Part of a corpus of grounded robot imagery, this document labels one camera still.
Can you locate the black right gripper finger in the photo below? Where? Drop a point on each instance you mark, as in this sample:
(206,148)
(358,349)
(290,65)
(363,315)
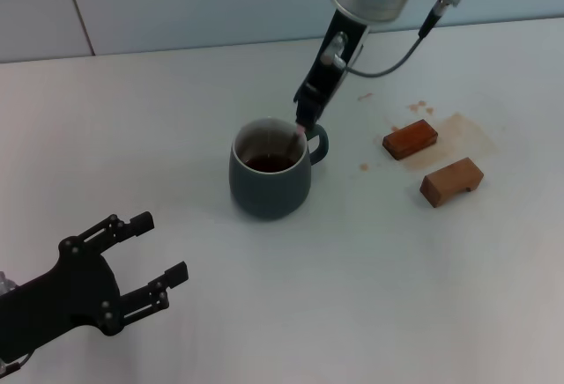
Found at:
(316,113)
(303,108)

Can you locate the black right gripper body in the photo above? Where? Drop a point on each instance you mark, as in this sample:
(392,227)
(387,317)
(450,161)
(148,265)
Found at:
(324,82)

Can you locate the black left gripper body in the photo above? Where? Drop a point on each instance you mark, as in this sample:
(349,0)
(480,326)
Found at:
(53,300)

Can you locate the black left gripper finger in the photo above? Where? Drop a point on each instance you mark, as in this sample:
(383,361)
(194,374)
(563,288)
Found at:
(141,223)
(176,275)

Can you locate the grey ceramic cup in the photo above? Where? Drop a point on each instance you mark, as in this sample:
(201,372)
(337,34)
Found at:
(269,192)

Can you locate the dark brown coffee liquid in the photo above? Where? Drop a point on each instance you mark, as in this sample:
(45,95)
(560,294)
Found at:
(269,164)

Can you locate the dark reddish wooden block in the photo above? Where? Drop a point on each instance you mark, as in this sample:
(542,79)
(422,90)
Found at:
(410,139)

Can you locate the light notched wooden block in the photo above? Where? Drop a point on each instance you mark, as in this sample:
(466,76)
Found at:
(445,183)

